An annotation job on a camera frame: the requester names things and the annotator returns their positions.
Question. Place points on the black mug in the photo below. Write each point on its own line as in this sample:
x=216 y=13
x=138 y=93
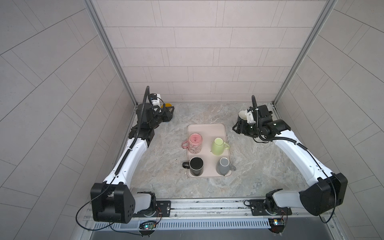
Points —
x=195 y=165

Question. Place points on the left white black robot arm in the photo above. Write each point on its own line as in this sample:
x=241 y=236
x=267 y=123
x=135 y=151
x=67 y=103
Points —
x=112 y=200

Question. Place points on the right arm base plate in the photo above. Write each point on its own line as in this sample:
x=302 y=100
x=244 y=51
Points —
x=258 y=207

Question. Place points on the pink mug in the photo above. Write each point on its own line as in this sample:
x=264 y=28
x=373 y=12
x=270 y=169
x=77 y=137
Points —
x=193 y=143

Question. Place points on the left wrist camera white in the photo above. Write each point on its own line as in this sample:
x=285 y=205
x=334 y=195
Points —
x=155 y=100

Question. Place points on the light green mug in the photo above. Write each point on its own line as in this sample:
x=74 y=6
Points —
x=219 y=146

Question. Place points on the beige rectangular tray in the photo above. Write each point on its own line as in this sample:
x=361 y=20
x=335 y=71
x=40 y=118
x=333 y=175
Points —
x=209 y=133

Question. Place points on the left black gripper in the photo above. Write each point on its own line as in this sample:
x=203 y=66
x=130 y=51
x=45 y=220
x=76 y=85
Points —
x=168 y=117

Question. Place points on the right controller circuit board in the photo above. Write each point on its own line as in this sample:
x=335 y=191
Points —
x=277 y=226

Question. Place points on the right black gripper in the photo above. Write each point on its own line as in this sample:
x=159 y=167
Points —
x=241 y=127

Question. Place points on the grey mug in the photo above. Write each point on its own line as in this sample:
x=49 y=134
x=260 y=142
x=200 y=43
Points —
x=224 y=166

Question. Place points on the dark green mug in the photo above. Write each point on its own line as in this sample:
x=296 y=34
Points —
x=243 y=115

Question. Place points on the blue butterfly mug yellow inside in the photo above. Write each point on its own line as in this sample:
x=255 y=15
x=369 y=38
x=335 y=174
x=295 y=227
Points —
x=167 y=106

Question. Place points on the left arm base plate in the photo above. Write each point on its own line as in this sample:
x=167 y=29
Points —
x=163 y=208

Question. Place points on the controller circuit board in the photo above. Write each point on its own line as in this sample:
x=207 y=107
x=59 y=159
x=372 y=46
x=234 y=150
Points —
x=277 y=226
x=147 y=228

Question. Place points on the left controller circuit board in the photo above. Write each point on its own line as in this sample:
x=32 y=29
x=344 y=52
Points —
x=147 y=228

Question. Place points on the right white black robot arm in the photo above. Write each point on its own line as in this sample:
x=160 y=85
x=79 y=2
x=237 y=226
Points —
x=326 y=189

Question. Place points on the aluminium mounting rail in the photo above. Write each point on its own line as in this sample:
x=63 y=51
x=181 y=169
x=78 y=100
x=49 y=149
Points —
x=223 y=208

